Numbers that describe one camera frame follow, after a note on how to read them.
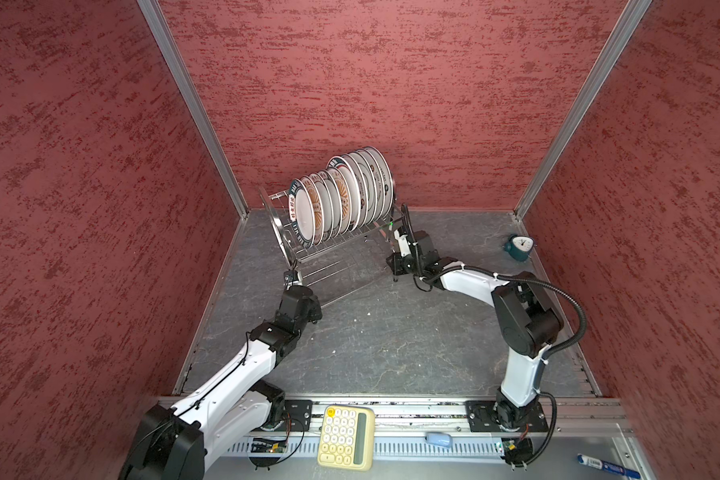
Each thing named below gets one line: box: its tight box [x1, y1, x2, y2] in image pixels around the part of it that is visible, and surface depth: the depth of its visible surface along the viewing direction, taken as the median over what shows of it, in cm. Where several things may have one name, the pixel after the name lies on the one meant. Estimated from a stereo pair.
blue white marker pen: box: [577, 454, 641, 479], surface depth 68 cm
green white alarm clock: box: [504, 234, 537, 261], surface depth 108 cm
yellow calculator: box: [317, 404, 375, 471], surface depth 71 cm
